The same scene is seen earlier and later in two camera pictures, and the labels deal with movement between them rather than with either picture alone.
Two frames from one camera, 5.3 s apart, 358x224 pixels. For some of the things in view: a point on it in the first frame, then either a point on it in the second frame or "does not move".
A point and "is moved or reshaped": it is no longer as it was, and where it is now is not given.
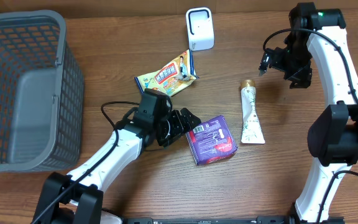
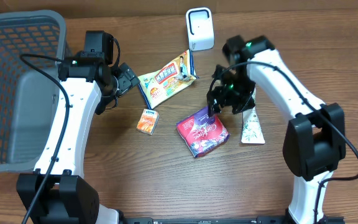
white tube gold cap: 250,129 does not move
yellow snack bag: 169,78 does not move
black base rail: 226,220 does not move
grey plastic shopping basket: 32,94 does not move
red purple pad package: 211,140 is moved or reshaped
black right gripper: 303,73 → 218,89
